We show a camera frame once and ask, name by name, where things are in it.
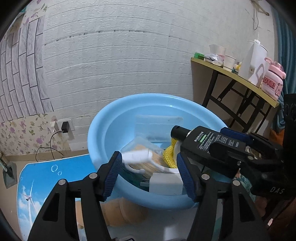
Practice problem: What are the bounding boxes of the grey dustpan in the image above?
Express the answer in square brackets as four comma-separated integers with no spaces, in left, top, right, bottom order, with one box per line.
[0,152,18,189]

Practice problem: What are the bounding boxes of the black bottle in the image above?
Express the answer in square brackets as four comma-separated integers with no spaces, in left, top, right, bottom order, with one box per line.
[171,126,246,167]

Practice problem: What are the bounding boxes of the green small box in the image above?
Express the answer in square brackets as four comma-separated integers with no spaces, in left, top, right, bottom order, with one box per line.
[194,52,204,60]

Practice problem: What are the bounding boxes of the white electric kettle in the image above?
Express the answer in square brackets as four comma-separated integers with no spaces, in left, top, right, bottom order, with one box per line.
[238,39,268,87]

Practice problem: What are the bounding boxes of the printed blue table mat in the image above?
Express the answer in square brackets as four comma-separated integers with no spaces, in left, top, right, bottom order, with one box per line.
[16,154,197,241]

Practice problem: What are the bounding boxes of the white sun plush toy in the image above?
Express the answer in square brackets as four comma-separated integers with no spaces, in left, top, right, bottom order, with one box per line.
[163,138,182,169]

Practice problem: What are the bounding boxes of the white power adapter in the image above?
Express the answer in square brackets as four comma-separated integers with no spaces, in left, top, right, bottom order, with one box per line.
[139,173,183,196]

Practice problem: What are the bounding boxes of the white plastic hook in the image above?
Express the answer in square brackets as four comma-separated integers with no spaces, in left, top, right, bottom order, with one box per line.
[121,149,179,175]

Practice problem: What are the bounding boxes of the blue plastic basin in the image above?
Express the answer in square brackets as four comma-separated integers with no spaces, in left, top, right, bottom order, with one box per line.
[87,93,230,211]

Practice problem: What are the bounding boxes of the pink lunch jar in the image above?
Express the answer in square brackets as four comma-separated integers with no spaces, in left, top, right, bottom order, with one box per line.
[261,57,287,100]

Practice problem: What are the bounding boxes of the black wall charger with cable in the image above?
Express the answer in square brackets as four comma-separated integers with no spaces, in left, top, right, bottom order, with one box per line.
[35,121,70,163]

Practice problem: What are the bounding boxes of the clear box of toothpicks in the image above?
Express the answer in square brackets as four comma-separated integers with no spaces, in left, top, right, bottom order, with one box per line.
[120,137,169,179]

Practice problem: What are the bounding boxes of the yellow side table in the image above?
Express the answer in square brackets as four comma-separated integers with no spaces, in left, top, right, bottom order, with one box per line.
[191,58,279,137]

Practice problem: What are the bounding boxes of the brown plush bear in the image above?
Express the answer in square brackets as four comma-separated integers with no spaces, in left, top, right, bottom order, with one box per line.
[75,196,149,229]

